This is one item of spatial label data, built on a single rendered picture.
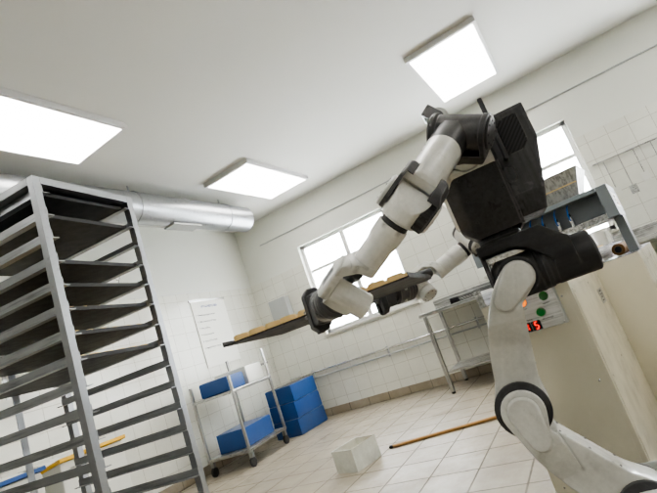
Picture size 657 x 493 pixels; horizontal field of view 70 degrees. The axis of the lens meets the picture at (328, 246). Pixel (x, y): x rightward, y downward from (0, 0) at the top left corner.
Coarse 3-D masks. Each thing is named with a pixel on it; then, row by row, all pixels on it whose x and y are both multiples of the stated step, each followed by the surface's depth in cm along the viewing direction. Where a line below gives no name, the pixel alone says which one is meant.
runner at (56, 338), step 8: (48, 336) 164; (56, 336) 163; (32, 344) 166; (40, 344) 165; (48, 344) 164; (16, 352) 169; (24, 352) 168; (32, 352) 166; (0, 360) 172; (8, 360) 170; (16, 360) 169; (0, 368) 173
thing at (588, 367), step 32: (576, 288) 173; (576, 320) 165; (608, 320) 196; (544, 352) 172; (576, 352) 166; (608, 352) 172; (544, 384) 173; (576, 384) 166; (608, 384) 160; (640, 384) 195; (576, 416) 167; (608, 416) 161; (640, 416) 171; (608, 448) 161; (640, 448) 156
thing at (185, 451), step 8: (184, 448) 190; (192, 448) 189; (160, 456) 194; (168, 456) 192; (176, 456) 191; (136, 464) 198; (144, 464) 196; (152, 464) 195; (112, 472) 202; (120, 472) 200; (128, 472) 196; (80, 480) 208; (88, 480) 206
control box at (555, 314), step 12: (552, 288) 167; (528, 300) 172; (540, 300) 170; (552, 300) 167; (528, 312) 172; (552, 312) 167; (564, 312) 166; (528, 324) 172; (540, 324) 170; (552, 324) 167
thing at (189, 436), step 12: (132, 204) 213; (132, 216) 210; (132, 228) 208; (132, 240) 208; (144, 252) 207; (144, 264) 205; (144, 276) 204; (156, 300) 203; (156, 312) 200; (168, 348) 198; (168, 372) 196; (180, 384) 196; (180, 396) 194; (180, 420) 192; (192, 432) 192; (192, 444) 189; (192, 456) 189; (192, 468) 188; (204, 480) 188; (204, 492) 186
